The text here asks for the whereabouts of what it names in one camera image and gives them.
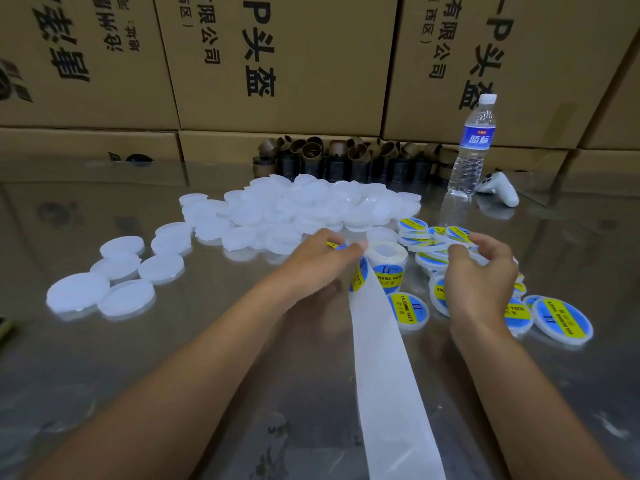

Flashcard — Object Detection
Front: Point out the person's left hand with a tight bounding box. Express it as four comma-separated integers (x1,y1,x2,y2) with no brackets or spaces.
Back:
272,229,367,304

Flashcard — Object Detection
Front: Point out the person's right hand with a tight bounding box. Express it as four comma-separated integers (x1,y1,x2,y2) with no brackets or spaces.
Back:
443,233,522,341

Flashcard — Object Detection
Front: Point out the pile of white plastic lids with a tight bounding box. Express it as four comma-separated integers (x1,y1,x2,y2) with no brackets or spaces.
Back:
46,173,423,321

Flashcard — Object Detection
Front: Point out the sticker roll with backing strip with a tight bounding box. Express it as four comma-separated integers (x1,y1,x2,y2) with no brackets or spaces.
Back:
347,239,448,480

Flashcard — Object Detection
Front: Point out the person's right forearm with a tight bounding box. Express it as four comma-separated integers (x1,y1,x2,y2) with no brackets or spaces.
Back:
452,323,626,480

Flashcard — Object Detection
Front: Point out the person's left forearm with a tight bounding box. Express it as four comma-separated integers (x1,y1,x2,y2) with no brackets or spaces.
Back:
30,283,306,480

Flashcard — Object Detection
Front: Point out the white handheld controller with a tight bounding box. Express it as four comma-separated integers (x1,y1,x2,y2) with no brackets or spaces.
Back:
476,171,521,209

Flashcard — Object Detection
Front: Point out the row of dark cardboard tubes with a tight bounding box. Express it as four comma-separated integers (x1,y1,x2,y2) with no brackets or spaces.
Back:
253,135,456,183

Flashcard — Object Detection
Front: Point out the clear plastic water bottle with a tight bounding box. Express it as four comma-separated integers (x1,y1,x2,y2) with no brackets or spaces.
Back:
447,93,498,200

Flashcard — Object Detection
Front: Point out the stack of brown cardboard boxes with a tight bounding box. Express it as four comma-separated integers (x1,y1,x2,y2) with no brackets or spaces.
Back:
0,0,640,171

